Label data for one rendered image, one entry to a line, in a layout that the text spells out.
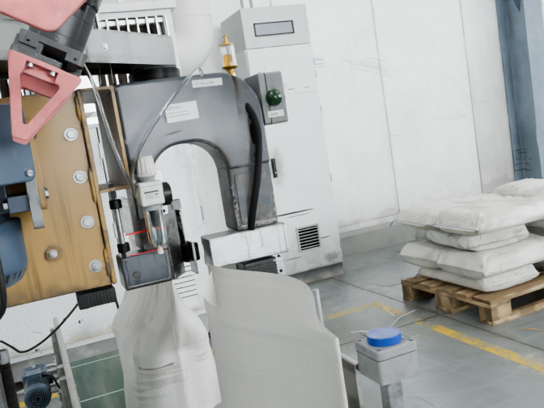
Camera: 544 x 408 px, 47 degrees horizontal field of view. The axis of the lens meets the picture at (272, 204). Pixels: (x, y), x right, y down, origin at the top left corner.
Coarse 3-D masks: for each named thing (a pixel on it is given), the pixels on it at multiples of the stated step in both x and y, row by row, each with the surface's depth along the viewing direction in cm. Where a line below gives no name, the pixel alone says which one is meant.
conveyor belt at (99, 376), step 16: (112, 352) 275; (80, 368) 260; (96, 368) 257; (112, 368) 254; (80, 384) 242; (96, 384) 239; (112, 384) 237; (80, 400) 226; (96, 400) 223; (112, 400) 221
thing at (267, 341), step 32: (224, 288) 99; (256, 288) 92; (288, 288) 86; (224, 320) 74; (256, 320) 69; (288, 320) 88; (224, 352) 76; (256, 352) 70; (288, 352) 66; (320, 352) 61; (224, 384) 78; (256, 384) 71; (288, 384) 67; (320, 384) 63
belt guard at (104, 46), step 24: (0, 24) 78; (24, 24) 81; (0, 48) 77; (96, 48) 92; (120, 48) 96; (144, 48) 101; (168, 48) 106; (0, 72) 93; (96, 72) 105; (120, 72) 109
